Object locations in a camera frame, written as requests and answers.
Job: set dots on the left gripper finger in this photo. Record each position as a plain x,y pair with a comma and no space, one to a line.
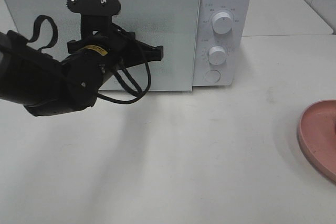
148,53
76,47

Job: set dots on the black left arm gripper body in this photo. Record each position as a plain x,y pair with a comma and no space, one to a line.
104,56

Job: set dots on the white microwave door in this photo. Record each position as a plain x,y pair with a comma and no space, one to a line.
171,24

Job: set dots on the round white door button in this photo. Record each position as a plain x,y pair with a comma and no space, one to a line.
212,76

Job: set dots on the white timer knob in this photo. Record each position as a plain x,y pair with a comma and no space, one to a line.
217,55

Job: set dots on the pink plate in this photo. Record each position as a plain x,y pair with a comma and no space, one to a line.
316,137

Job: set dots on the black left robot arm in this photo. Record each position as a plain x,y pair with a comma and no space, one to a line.
45,86

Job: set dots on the upper white power knob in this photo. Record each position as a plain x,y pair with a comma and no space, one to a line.
222,22

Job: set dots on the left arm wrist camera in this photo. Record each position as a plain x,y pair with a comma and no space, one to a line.
95,15

